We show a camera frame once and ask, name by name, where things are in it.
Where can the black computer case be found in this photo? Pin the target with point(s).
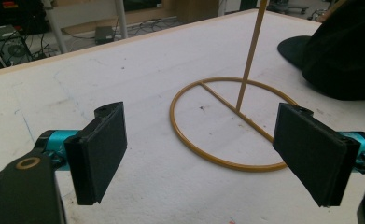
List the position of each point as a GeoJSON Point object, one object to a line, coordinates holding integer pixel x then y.
{"type": "Point", "coordinates": [10, 46]}

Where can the small black box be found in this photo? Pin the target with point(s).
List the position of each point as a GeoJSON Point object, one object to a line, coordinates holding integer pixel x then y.
{"type": "Point", "coordinates": [104, 34]}

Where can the brown wooden panel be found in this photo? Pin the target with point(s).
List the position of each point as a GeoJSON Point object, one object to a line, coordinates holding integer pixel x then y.
{"type": "Point", "coordinates": [195, 11]}

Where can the black cap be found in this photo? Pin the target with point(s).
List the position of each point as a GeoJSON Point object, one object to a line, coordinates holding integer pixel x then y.
{"type": "Point", "coordinates": [342, 56]}

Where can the wheeled stand base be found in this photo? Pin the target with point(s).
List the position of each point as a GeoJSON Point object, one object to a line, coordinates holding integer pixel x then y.
{"type": "Point", "coordinates": [287, 6]}

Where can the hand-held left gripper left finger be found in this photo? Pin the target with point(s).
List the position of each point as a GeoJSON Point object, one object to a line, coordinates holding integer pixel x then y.
{"type": "Point", "coordinates": [99, 152]}

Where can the gold metal hat stand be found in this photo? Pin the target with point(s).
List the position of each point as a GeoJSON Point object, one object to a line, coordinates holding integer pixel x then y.
{"type": "Point", "coordinates": [249, 62]}

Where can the white metal pole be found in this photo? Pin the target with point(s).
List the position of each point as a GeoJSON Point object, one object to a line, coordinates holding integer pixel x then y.
{"type": "Point", "coordinates": [56, 29]}
{"type": "Point", "coordinates": [121, 18]}

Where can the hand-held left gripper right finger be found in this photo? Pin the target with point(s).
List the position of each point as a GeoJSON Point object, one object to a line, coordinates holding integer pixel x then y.
{"type": "Point", "coordinates": [311, 152]}

